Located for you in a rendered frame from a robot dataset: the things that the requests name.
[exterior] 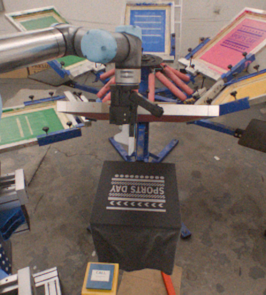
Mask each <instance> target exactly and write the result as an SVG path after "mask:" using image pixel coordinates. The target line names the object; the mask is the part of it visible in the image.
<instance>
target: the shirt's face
mask: <svg viewBox="0 0 266 295"><path fill-rule="evenodd" d="M113 174H123V175H151V176H164V188H165V201H166V212H158V211H134V210H111V209H106V207H107V201H108V197H109V194H110V188H111V181H112V178H113ZM90 221H91V222H97V223H108V224H132V225H154V226H174V227H177V228H179V227H180V226H181V220H180V214H179V202H178V194H177V185H176V178H175V167H174V164H171V163H169V162H141V161H111V160H105V161H104V164H103V169H102V174H101V177H100V181H99V186H98V191H97V194H96V199H95V204H94V207H93V209H92V214H91V219H90Z"/></svg>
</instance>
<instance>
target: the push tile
mask: <svg viewBox="0 0 266 295"><path fill-rule="evenodd" d="M114 269H115V265H114V264H102V263H90V267H89V273H88V279H87V284H86V288H87V289H104V290H111V288H112V287H113V278H114Z"/></svg>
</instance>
